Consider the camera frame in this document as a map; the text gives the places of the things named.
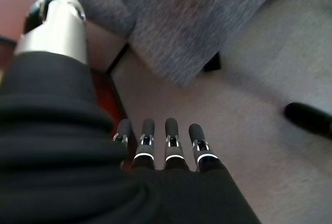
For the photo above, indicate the grey fabric armchair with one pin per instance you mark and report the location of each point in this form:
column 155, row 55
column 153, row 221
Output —
column 176, row 27

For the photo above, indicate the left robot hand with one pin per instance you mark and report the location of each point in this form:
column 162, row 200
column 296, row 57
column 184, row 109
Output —
column 64, row 156

